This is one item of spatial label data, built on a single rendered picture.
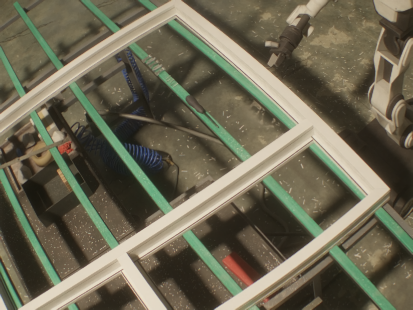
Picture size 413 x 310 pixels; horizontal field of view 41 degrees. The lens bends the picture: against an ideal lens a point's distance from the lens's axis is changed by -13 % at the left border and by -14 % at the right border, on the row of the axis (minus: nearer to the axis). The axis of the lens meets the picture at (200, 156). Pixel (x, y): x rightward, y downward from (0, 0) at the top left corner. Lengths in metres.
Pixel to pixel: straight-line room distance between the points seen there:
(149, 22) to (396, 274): 1.74
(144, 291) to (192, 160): 1.55
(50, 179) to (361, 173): 1.50
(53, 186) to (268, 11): 2.08
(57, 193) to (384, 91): 1.57
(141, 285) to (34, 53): 3.00
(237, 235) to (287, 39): 0.84
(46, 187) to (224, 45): 1.06
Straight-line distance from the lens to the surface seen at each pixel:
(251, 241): 2.41
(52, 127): 3.02
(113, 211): 2.65
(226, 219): 2.48
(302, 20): 2.61
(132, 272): 2.07
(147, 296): 2.01
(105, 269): 2.13
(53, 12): 5.07
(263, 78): 2.43
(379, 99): 2.68
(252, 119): 3.53
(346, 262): 2.01
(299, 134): 2.22
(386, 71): 2.65
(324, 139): 2.23
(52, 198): 2.83
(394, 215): 2.10
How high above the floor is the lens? 2.67
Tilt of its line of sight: 51 degrees down
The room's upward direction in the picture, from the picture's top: 22 degrees counter-clockwise
